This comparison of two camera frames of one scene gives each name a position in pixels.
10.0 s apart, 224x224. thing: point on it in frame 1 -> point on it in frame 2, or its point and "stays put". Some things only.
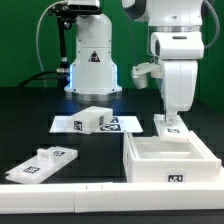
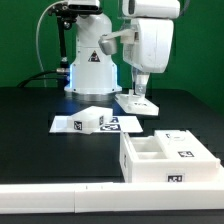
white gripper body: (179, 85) -> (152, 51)
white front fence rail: (110, 197) stays put
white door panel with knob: (48, 162) -> (132, 103)
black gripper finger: (165, 115) -> (134, 88)
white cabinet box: (151, 159) stays put
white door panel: (171, 133) -> (182, 145)
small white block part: (91, 118) stays put
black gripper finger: (172, 117) -> (141, 83)
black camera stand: (66, 13) stays put
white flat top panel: (123, 124) stays put
